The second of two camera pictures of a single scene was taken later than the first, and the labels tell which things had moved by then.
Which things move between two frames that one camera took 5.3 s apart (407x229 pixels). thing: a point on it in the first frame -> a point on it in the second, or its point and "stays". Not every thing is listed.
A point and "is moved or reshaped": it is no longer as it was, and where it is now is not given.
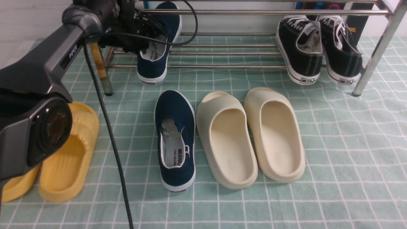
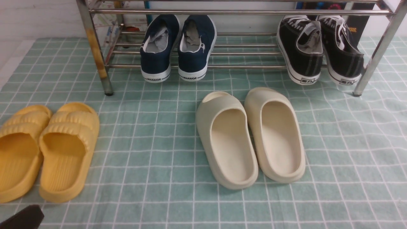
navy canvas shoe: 175,124 -> 196,40
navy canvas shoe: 152,64 is moved or reshaped
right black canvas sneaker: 343,61 stays
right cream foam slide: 278,148 stays
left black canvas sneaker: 300,38 stays
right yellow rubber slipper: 62,177 stays
